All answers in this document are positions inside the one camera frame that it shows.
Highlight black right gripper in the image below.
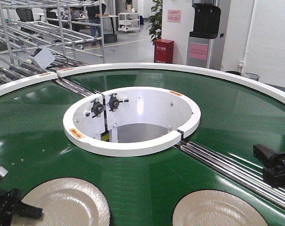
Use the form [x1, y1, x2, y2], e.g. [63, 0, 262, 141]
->
[253, 144, 285, 188]

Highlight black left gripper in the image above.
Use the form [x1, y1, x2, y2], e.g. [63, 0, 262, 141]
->
[0, 166, 43, 226]

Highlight cream plate arm side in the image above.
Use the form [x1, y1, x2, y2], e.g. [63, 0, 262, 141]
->
[172, 190, 267, 226]
[11, 178, 110, 226]

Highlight steel rollers front right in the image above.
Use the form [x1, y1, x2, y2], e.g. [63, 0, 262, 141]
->
[175, 140, 285, 211]

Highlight steel rollers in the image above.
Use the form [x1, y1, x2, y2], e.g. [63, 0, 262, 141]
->
[175, 140, 285, 211]
[54, 79, 95, 97]

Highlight green circular conveyor belt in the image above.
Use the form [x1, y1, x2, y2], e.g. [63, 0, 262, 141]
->
[0, 69, 285, 226]

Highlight black bearing left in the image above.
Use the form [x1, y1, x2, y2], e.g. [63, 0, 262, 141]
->
[91, 99, 104, 118]

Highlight black bearing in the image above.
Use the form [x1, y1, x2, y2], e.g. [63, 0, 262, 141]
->
[91, 99, 104, 118]
[108, 93, 129, 112]

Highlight black and grey dispenser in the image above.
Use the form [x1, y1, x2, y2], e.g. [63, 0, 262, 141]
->
[187, 0, 221, 68]

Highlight steel rollers back left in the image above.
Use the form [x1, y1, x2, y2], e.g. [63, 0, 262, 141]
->
[54, 79, 95, 97]

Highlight white outer rim left segment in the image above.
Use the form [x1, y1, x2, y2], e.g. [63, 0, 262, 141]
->
[0, 72, 58, 96]

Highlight white rim segment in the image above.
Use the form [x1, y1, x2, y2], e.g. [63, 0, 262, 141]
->
[0, 72, 58, 96]
[56, 63, 285, 104]

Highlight black bearing right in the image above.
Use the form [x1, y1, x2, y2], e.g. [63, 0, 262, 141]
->
[108, 93, 129, 112]

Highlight white outer rim right segment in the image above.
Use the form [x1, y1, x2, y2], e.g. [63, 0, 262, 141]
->
[56, 63, 285, 104]

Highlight red fire cabinet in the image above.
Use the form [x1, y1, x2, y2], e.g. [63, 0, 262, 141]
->
[154, 39, 174, 64]

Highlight grey control box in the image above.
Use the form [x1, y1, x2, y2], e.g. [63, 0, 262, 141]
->
[29, 48, 55, 69]

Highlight green potted plant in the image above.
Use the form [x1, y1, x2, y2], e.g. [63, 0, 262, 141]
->
[148, 0, 163, 45]

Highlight metal roller rack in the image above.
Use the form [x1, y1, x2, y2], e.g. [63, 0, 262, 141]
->
[0, 0, 101, 85]

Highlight white utility cart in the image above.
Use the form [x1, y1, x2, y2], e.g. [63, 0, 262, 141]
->
[118, 12, 140, 33]

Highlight standing person dark clothes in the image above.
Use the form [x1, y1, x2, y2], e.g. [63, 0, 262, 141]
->
[86, 0, 106, 37]

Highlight wire mesh waste bin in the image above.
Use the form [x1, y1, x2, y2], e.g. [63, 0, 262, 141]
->
[242, 73, 260, 81]

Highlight white inner conveyor ring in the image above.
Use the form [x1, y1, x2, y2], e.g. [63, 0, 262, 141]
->
[63, 86, 201, 157]

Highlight pink wall notice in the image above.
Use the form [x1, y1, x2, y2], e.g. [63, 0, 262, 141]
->
[167, 9, 181, 23]

